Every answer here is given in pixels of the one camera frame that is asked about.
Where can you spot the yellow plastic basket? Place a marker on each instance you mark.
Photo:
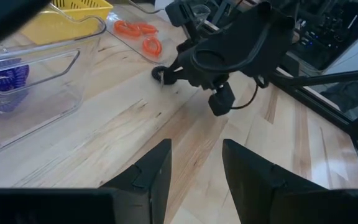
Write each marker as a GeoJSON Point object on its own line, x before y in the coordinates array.
{"type": "Point", "coordinates": [82, 12]}

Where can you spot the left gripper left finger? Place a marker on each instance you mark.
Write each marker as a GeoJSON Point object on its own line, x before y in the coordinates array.
{"type": "Point", "coordinates": [148, 186]}

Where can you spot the dark equipment rack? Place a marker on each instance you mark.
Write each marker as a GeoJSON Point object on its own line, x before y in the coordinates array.
{"type": "Point", "coordinates": [322, 28]}

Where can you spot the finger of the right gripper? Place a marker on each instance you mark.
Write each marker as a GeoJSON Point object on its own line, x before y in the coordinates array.
{"type": "Point", "coordinates": [176, 63]}
{"type": "Point", "coordinates": [180, 77]}

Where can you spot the black aluminium frame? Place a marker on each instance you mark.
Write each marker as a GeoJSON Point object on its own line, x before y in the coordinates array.
{"type": "Point", "coordinates": [322, 109]}

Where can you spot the clear plastic bin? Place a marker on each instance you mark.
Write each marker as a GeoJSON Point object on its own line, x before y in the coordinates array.
{"type": "Point", "coordinates": [57, 102]}
{"type": "Point", "coordinates": [129, 43]}

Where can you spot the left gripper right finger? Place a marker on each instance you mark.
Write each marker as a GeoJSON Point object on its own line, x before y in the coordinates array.
{"type": "Point", "coordinates": [253, 186]}

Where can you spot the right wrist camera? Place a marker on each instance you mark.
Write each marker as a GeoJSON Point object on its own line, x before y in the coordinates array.
{"type": "Point", "coordinates": [228, 46]}

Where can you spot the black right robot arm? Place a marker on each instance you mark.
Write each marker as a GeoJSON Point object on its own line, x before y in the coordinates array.
{"type": "Point", "coordinates": [275, 25]}

